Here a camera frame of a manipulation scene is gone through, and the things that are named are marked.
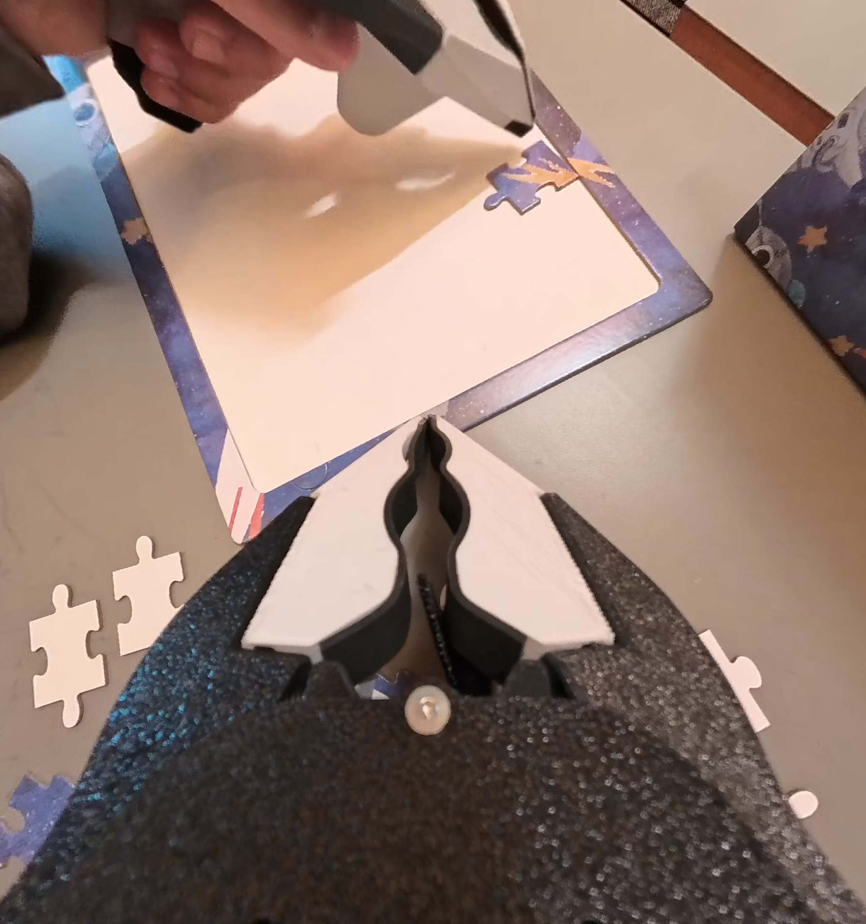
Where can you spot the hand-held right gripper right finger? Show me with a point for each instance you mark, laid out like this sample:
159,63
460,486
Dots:
526,563

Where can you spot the white puzzle tray blue rim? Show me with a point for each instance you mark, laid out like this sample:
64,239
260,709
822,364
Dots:
368,289

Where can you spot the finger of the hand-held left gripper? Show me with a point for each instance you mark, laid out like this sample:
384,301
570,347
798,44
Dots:
461,79
508,29

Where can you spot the person's left hand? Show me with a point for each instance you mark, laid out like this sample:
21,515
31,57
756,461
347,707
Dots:
223,58

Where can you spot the space and ocean print box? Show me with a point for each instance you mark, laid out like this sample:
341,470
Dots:
837,252

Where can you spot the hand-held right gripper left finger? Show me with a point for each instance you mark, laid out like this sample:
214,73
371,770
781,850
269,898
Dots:
332,563

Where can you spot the orange comet print puzzle piece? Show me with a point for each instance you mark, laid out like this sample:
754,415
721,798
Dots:
534,177

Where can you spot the white puzzle piece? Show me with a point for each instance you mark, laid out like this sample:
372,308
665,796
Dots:
68,657
147,599

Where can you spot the pile of puzzle pieces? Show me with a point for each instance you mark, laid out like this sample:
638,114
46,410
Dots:
35,816

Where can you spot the white-edged grey tabletop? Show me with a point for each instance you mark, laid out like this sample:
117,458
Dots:
801,43

